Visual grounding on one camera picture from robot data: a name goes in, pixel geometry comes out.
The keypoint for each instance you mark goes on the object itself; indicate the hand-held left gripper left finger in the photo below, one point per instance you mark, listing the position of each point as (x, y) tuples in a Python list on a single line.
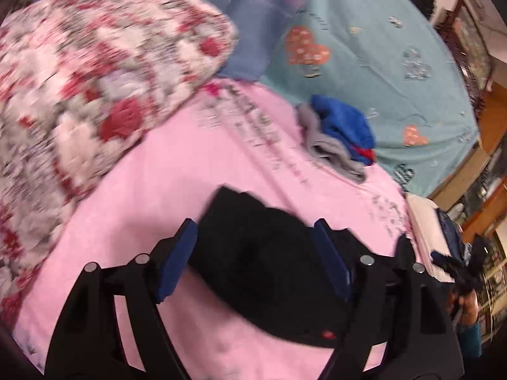
[(177, 256)]

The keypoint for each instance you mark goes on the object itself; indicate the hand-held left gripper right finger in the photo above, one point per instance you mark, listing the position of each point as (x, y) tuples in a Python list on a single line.
[(332, 254)]

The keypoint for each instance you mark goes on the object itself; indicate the black pants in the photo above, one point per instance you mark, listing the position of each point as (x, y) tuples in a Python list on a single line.
[(261, 261)]

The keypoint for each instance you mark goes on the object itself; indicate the white mattress edge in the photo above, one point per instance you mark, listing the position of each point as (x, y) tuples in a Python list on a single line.
[(429, 233)]

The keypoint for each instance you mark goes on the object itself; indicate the pink printed bed sheet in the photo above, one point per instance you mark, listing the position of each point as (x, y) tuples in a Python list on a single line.
[(166, 190)]

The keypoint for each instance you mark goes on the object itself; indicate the grey garment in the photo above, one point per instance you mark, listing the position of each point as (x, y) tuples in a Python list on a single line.
[(330, 150)]

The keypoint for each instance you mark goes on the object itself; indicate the red cloth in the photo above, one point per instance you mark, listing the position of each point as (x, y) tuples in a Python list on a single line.
[(365, 153)]

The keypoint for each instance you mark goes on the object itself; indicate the blue garment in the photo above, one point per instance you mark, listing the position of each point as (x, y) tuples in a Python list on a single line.
[(344, 124)]

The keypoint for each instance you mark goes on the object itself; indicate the wooden cabinet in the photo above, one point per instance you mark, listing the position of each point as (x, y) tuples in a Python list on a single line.
[(481, 126)]

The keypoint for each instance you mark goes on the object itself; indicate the red white floral quilt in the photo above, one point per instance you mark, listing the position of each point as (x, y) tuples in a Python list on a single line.
[(75, 87)]

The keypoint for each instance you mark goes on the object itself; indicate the light blue heart-print blanket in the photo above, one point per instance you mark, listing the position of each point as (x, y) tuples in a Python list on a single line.
[(376, 59)]

